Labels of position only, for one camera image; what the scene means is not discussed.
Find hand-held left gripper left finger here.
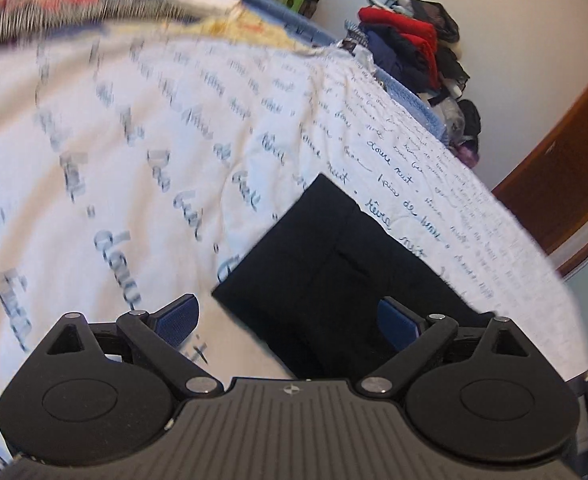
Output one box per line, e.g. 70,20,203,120
44,293,225,402

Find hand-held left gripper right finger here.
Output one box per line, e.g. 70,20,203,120
354,297,534,399

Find black pants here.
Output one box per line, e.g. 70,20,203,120
211,172,498,382

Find white printed blanket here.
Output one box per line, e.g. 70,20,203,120
0,15,588,461

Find purple bag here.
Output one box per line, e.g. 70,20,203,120
451,137,481,167

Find brown wooden door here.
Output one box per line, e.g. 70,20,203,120
490,51,588,277

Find pile of clothes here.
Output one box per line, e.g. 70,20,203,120
343,0,483,158

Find patterned cloths heap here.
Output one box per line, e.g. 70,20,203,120
0,0,247,58

